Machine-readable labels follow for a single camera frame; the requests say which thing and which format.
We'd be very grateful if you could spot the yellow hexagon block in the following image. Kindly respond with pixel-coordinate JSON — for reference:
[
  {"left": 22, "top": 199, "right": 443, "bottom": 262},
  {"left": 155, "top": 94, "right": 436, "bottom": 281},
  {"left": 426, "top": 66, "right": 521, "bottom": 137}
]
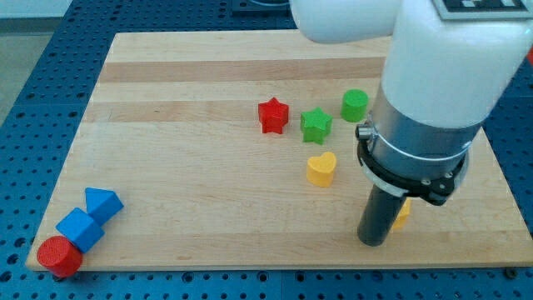
[{"left": 391, "top": 197, "right": 411, "bottom": 231}]

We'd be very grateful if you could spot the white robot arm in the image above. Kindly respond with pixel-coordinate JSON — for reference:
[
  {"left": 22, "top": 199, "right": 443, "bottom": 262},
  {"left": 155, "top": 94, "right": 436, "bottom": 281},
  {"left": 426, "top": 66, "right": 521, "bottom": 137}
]
[{"left": 290, "top": 0, "right": 532, "bottom": 206}]

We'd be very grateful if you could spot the red star block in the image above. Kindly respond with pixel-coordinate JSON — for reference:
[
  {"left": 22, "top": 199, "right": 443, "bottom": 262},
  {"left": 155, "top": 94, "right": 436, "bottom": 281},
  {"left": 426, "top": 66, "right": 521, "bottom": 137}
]
[{"left": 258, "top": 97, "right": 289, "bottom": 134}]

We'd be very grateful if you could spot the green star block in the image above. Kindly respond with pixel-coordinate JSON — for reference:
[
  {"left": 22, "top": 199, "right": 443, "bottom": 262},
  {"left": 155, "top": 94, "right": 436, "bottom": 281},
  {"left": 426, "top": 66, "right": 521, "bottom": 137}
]
[{"left": 300, "top": 107, "right": 332, "bottom": 145}]

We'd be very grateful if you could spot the yellow heart block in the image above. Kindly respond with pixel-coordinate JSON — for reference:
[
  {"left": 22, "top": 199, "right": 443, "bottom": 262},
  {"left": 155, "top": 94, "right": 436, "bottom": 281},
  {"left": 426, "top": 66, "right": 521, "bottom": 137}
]
[{"left": 306, "top": 152, "right": 336, "bottom": 188}]

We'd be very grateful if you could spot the wooden board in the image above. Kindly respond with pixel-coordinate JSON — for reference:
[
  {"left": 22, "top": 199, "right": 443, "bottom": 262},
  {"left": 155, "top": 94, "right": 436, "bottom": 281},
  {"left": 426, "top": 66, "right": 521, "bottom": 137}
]
[{"left": 34, "top": 30, "right": 532, "bottom": 271}]

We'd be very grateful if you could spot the green cylinder block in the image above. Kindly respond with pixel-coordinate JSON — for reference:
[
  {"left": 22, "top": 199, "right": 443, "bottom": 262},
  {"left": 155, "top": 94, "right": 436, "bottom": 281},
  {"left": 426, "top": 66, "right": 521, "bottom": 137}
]
[{"left": 341, "top": 89, "right": 369, "bottom": 123}]

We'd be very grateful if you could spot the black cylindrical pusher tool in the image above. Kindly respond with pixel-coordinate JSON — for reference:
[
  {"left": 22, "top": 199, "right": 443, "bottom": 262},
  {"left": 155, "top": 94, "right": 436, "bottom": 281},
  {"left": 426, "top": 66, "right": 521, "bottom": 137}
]
[{"left": 357, "top": 185, "right": 406, "bottom": 247}]

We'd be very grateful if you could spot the blue triangular prism block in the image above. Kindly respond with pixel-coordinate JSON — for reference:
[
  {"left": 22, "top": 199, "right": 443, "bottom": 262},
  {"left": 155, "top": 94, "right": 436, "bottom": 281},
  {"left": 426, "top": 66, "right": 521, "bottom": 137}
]
[{"left": 85, "top": 187, "right": 124, "bottom": 226}]

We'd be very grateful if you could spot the blue cube block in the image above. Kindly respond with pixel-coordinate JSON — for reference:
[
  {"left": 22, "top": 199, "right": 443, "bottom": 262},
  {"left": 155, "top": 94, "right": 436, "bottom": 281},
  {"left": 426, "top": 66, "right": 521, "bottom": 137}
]
[{"left": 56, "top": 207, "right": 104, "bottom": 253}]

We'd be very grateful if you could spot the fiducial marker tag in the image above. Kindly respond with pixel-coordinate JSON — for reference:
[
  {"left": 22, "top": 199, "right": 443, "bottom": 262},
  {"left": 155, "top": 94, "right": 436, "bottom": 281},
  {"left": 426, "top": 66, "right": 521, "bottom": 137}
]
[{"left": 432, "top": 0, "right": 532, "bottom": 20}]

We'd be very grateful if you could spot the red cylinder block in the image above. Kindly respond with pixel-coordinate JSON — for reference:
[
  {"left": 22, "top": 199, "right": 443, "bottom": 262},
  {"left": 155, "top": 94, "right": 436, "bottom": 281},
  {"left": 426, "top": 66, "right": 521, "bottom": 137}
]
[{"left": 37, "top": 236, "right": 83, "bottom": 278}]

